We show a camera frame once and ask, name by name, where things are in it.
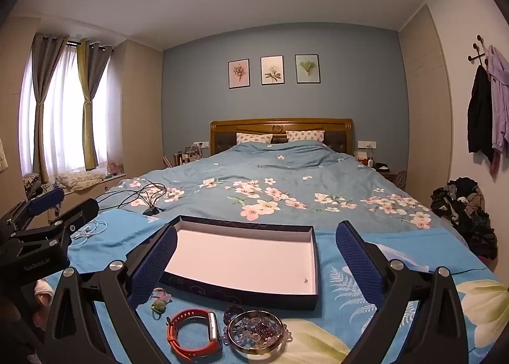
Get white folded cloth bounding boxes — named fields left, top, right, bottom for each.
left=56, top=171, right=106, bottom=192

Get thin black cord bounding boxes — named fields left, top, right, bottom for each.
left=427, top=262, right=492, bottom=274

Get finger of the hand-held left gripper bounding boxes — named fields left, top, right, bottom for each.
left=10, top=199, right=100, bottom=247
left=0, top=188, right=65, bottom=231

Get white sheer curtain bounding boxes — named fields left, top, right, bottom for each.
left=19, top=46, right=109, bottom=176

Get wooden nightstand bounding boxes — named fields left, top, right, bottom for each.
left=376, top=163, right=407, bottom=190

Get white flower framed picture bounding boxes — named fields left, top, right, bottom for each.
left=260, top=56, right=284, bottom=85

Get bed with floral blue duvet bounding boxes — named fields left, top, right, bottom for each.
left=95, top=140, right=450, bottom=235

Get dotted pillow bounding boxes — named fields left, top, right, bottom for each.
left=285, top=130, right=325, bottom=143
left=236, top=132, right=274, bottom=145

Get dark blue shallow box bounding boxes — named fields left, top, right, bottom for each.
left=126, top=215, right=320, bottom=311

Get wooden bed headboard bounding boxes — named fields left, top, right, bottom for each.
left=210, top=118, right=354, bottom=156

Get black charger cables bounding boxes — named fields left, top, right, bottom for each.
left=95, top=183, right=168, bottom=217

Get person's left hand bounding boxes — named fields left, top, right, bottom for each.
left=32, top=280, right=55, bottom=331

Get pink flower framed picture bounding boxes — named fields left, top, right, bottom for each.
left=228, top=59, right=250, bottom=89

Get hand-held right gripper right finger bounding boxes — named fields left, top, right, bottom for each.
left=335, top=221, right=468, bottom=364

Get purple jacket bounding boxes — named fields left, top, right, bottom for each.
left=486, top=45, right=509, bottom=179

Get clear crystal bead bracelet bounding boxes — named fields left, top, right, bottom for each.
left=223, top=316, right=293, bottom=349

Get olive and grey curtain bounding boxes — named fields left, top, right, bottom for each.
left=77, top=40, right=114, bottom=172

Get dark beaded bracelet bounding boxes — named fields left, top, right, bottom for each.
left=224, top=304, right=245, bottom=323

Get garnet bead necklace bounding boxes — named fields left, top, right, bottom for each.
left=247, top=320, right=278, bottom=343

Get black jacket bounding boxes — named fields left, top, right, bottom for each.
left=467, top=66, right=495, bottom=164

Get group of toiletry bottles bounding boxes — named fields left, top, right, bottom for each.
left=163, top=144, right=204, bottom=168

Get pile of dark clothes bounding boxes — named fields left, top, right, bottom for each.
left=430, top=177, right=499, bottom=262

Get wall coat rack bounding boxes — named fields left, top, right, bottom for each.
left=467, top=35, right=488, bottom=67

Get light blue printed blanket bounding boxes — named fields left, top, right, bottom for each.
left=40, top=209, right=509, bottom=364

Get orange smartwatch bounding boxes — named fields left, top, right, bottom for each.
left=167, top=308, right=223, bottom=357

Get amber striped bangle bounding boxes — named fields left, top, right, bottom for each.
left=227, top=309, right=284, bottom=355

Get green leaf framed picture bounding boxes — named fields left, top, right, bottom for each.
left=295, top=54, right=321, bottom=84

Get white earphones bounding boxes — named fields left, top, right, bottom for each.
left=69, top=219, right=108, bottom=246

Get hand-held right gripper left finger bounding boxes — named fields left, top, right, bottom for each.
left=44, top=224, right=178, bottom=364

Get beige wardrobe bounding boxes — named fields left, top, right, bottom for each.
left=398, top=4, right=454, bottom=206

